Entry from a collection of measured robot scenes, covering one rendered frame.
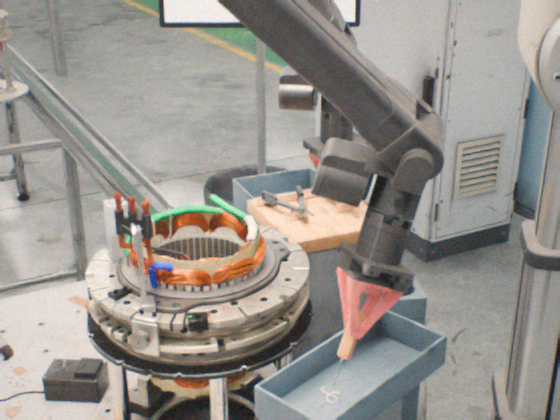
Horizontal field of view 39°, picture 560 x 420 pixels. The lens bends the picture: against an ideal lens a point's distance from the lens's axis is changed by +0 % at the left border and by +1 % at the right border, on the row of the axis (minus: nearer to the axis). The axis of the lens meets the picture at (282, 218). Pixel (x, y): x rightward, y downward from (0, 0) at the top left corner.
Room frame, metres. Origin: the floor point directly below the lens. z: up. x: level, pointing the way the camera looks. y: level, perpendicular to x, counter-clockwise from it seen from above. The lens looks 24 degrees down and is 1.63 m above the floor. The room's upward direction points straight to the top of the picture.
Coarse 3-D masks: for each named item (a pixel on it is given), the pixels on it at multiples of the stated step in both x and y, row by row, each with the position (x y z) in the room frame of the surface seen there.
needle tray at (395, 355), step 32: (384, 320) 0.94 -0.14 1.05; (320, 352) 0.85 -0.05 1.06; (352, 352) 0.90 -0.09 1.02; (384, 352) 0.90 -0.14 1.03; (416, 352) 0.90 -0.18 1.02; (288, 384) 0.81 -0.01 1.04; (320, 384) 0.83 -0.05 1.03; (352, 384) 0.83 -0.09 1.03; (384, 384) 0.78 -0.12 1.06; (416, 384) 0.83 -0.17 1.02; (256, 416) 0.77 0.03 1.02; (288, 416) 0.73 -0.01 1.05; (320, 416) 0.76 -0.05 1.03; (352, 416) 0.73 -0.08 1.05; (384, 416) 0.80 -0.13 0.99
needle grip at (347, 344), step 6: (360, 312) 0.82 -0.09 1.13; (360, 318) 0.82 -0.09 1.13; (360, 324) 0.82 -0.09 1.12; (348, 330) 0.82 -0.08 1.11; (348, 336) 0.81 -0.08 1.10; (342, 342) 0.81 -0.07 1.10; (348, 342) 0.81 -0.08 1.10; (354, 342) 0.81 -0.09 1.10; (342, 348) 0.81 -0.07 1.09; (348, 348) 0.81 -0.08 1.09; (342, 354) 0.81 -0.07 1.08; (348, 354) 0.81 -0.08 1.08
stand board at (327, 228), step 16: (256, 208) 1.29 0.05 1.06; (272, 208) 1.29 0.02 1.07; (288, 208) 1.29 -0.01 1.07; (320, 208) 1.29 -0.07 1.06; (336, 208) 1.29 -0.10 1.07; (272, 224) 1.22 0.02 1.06; (288, 224) 1.22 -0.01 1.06; (304, 224) 1.22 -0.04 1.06; (320, 224) 1.22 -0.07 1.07; (336, 224) 1.22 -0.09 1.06; (352, 224) 1.22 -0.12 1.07; (288, 240) 1.16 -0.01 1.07; (304, 240) 1.16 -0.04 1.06; (320, 240) 1.17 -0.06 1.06; (336, 240) 1.18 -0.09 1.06; (352, 240) 1.19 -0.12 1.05
